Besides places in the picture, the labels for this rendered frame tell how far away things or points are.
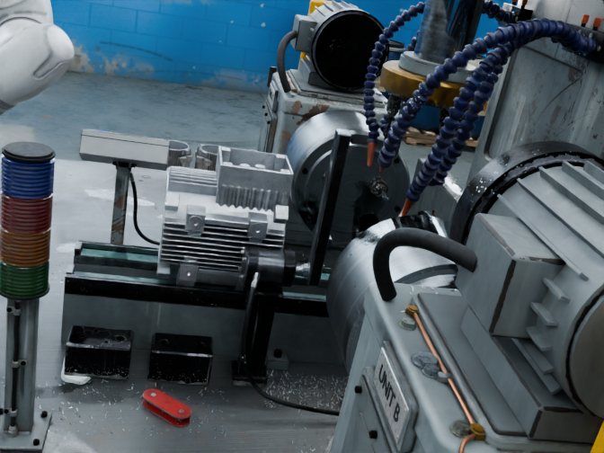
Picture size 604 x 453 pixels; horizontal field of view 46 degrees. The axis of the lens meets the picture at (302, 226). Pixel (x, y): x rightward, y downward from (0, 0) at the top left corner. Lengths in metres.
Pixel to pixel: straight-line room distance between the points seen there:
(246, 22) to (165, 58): 0.80
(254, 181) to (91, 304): 0.34
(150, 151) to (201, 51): 5.35
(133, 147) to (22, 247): 0.57
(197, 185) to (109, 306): 0.25
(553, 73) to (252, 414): 0.74
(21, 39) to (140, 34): 5.34
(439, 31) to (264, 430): 0.68
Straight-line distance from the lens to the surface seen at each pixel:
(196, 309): 1.25
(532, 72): 1.35
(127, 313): 1.26
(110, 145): 1.46
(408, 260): 0.94
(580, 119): 1.17
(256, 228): 1.16
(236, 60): 6.86
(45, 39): 1.38
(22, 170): 0.89
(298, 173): 1.46
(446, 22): 1.18
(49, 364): 1.25
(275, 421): 1.18
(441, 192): 1.29
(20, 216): 0.92
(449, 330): 0.75
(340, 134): 1.06
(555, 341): 0.59
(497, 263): 0.60
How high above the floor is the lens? 1.52
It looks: 22 degrees down
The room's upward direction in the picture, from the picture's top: 11 degrees clockwise
